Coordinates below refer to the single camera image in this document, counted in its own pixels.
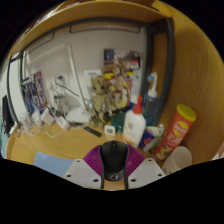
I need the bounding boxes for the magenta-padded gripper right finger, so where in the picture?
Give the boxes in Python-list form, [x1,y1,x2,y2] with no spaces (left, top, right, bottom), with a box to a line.
[124,144,167,190]

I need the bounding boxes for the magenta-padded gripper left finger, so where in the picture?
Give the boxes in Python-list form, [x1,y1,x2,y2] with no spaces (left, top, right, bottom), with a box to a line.
[62,143,105,190]

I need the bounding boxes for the black computer mouse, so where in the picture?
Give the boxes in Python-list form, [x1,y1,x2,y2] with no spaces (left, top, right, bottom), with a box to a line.
[99,140,130,183]

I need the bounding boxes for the light blue mouse pad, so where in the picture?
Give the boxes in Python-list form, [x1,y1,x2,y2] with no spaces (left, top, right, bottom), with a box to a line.
[33,151,76,178]

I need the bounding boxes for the white printed mug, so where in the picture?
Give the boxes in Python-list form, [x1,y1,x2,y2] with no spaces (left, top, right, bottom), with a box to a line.
[161,145,193,176]

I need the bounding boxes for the small blue box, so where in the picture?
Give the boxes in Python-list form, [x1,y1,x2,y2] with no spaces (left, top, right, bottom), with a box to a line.
[139,129,156,150]

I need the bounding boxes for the black ruler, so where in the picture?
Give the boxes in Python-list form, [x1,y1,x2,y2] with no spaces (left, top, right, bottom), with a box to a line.
[82,125,103,138]

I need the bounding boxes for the white lotion bottle red cap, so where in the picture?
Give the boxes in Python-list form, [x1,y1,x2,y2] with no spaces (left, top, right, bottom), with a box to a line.
[122,94,147,149]

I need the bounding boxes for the red chips can yellow lid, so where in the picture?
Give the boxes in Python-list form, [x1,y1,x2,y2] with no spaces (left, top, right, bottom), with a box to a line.
[153,103,198,161]

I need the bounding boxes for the small white digital clock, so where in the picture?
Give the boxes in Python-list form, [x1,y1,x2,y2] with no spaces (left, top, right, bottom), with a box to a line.
[103,124,116,136]

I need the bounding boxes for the white power strip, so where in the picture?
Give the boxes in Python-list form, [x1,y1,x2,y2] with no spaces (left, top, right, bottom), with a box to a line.
[54,116,71,131]

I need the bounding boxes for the large white power adapter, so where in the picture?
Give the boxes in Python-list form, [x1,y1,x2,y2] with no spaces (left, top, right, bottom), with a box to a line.
[40,107,56,126]

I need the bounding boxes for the clear blue pump bottle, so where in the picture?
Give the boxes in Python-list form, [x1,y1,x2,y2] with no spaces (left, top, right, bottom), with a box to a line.
[143,72,162,127]

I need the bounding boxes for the small white power adapter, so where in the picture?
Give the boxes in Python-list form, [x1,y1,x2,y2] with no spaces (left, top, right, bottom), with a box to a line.
[31,111,43,126]

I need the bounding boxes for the metal cup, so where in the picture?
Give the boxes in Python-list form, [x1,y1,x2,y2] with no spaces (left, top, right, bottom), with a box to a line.
[54,94,68,114]

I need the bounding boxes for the tan tree-creature figurine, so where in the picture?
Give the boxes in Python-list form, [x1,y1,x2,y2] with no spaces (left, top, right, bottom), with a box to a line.
[89,74,113,130]

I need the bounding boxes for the black bag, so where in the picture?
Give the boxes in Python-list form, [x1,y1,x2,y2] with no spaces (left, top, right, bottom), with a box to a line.
[1,95,16,135]

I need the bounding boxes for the dark blue model kit box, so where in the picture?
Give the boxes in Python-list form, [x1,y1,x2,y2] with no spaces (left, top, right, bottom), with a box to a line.
[20,70,48,114]

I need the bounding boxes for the colourful printed box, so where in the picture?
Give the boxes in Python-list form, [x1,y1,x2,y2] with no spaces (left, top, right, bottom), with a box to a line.
[103,48,143,109]

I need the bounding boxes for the wooden shelf unit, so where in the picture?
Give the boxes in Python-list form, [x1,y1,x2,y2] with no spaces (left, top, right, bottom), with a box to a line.
[8,0,173,58]

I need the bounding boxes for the white wall-mounted device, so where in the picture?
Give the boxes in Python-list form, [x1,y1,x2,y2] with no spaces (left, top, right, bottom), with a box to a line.
[83,68,103,84]

